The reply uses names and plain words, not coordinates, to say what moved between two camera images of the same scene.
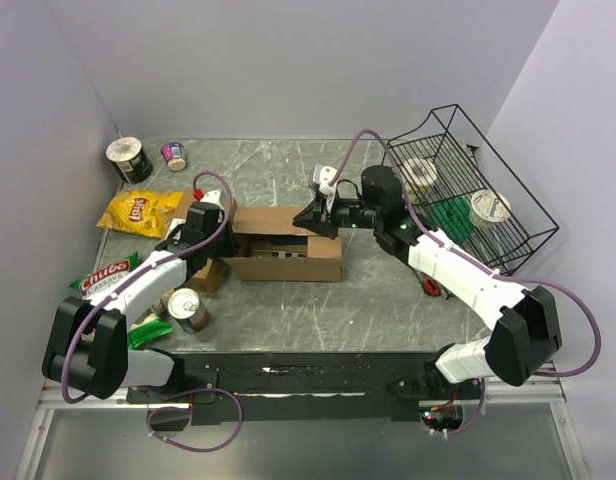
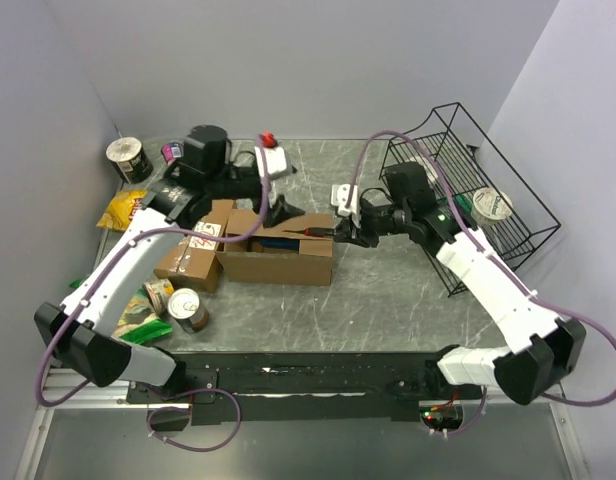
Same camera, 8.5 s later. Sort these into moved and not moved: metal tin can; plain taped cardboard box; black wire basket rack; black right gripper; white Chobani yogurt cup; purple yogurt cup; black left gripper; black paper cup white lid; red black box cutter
Moved: black right gripper; red black box cutter; black left gripper
Not moved: plain taped cardboard box; metal tin can; black paper cup white lid; black wire basket rack; white Chobani yogurt cup; purple yogurt cup
